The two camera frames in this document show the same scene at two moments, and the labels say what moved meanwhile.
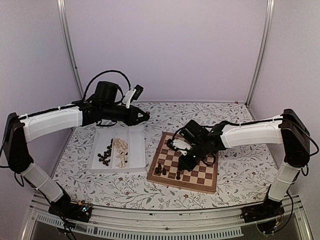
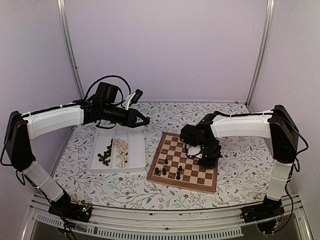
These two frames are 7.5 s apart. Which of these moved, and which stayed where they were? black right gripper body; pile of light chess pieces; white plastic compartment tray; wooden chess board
Moved: black right gripper body
Stayed: pile of light chess pieces; wooden chess board; white plastic compartment tray
